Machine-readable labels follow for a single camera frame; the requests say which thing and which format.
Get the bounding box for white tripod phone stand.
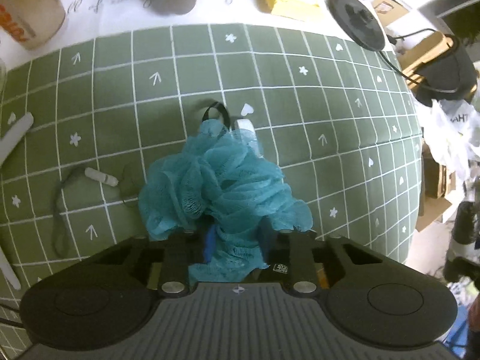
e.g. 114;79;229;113
0;112;34;290

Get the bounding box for black cloth on chair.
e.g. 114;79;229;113
414;35;478;107

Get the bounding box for teal mesh bath loofah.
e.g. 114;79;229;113
138;119;313;283

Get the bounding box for open cardboard box on floor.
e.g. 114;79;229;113
416;143;465;232

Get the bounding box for grey lid shaker bottle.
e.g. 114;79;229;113
1;0;66;50

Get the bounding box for white plastic bags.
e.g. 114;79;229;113
424;100;479;182

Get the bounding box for thin black cable with plug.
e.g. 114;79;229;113
52;162;142;258

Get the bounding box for green grid tablecloth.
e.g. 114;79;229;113
1;23;422;359

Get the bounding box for black round kettle base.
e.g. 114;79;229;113
325;0;386;52

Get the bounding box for wooden chair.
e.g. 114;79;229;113
397;31;455;82

